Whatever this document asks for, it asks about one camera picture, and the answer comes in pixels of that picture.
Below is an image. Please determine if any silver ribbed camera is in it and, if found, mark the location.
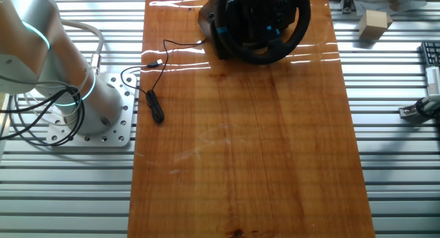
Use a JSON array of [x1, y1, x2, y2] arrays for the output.
[[425, 65, 440, 96]]

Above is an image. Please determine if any orange wooden board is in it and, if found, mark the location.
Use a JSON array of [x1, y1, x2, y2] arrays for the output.
[[126, 0, 376, 238]]

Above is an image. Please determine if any white crumpled plastic sheet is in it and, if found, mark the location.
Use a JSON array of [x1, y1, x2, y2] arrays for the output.
[[353, 0, 428, 17]]

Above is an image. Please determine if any light wooden cube block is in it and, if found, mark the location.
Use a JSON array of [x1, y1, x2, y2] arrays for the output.
[[358, 10, 393, 41]]

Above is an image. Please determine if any silver robot mounting plate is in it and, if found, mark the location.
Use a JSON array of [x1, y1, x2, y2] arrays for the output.
[[46, 72, 138, 148]]

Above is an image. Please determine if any black computer keyboard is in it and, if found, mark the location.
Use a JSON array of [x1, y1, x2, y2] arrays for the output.
[[421, 41, 440, 67]]

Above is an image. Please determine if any thin white cable bundle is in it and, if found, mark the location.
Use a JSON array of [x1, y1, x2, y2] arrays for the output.
[[8, 64, 94, 144]]

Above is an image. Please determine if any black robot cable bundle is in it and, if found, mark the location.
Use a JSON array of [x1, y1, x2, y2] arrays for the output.
[[0, 84, 87, 147]]

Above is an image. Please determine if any thick grey robot cable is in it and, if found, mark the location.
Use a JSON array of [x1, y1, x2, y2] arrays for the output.
[[58, 19, 105, 76]]

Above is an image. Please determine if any black wheel base housing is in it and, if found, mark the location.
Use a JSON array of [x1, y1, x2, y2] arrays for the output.
[[198, 0, 241, 60]]

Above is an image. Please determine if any black racing steering wheel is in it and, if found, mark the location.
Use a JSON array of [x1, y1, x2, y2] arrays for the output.
[[213, 0, 312, 65]]

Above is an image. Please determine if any thin black USB cable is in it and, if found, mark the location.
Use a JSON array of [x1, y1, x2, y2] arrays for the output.
[[120, 38, 209, 125]]

